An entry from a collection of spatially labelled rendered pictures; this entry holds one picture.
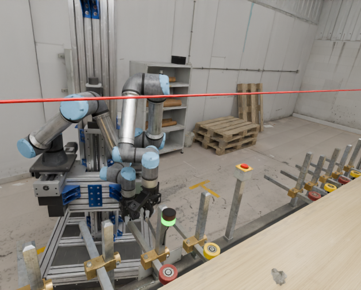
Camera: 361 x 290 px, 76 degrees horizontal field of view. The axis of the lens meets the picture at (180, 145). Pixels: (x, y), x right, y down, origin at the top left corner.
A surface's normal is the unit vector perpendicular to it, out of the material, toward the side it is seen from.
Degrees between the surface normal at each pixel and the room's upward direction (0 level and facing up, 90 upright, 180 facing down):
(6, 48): 90
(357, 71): 90
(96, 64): 90
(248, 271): 0
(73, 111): 85
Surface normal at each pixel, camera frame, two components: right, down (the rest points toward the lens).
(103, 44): 0.18, 0.40
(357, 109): -0.75, 0.18
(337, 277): 0.10, -0.92
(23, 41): 0.65, 0.35
